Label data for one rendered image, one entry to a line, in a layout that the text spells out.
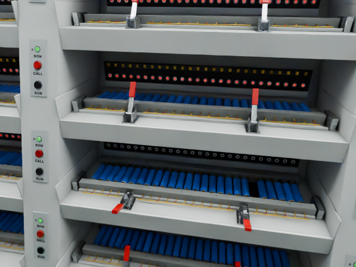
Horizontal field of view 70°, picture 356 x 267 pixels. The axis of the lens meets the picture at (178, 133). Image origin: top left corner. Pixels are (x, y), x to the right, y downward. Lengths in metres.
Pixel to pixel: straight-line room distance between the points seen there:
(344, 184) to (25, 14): 0.75
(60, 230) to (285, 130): 0.57
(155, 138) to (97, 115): 0.16
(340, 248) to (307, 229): 0.07
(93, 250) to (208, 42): 0.59
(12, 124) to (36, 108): 0.08
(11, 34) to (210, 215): 0.60
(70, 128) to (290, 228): 0.53
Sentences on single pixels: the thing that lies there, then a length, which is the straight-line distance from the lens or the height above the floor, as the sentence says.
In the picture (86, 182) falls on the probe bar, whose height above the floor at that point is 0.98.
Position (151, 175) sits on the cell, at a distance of 0.68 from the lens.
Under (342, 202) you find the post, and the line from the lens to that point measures 0.62.
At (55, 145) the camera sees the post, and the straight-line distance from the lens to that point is 0.65.
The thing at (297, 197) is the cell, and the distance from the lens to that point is 0.68.
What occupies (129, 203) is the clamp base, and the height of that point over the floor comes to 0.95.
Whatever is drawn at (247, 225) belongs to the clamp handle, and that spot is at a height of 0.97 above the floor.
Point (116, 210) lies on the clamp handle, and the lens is 0.56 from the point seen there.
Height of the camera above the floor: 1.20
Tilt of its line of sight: 8 degrees down
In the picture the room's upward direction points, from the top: 4 degrees clockwise
